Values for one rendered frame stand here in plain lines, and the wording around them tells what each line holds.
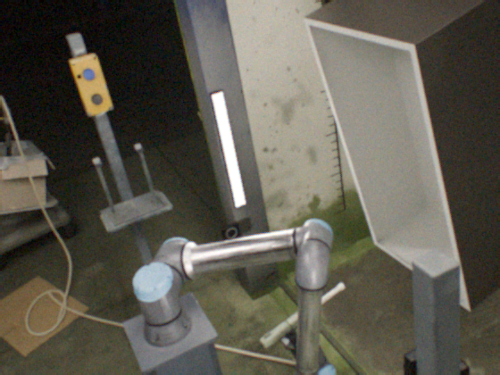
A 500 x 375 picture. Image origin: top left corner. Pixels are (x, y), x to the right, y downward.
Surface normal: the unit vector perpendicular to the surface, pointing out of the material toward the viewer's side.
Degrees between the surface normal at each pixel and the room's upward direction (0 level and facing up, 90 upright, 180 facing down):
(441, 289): 90
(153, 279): 5
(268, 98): 90
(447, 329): 90
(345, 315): 0
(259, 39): 90
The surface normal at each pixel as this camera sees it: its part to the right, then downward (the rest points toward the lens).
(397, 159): 0.47, 0.37
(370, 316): -0.17, -0.86
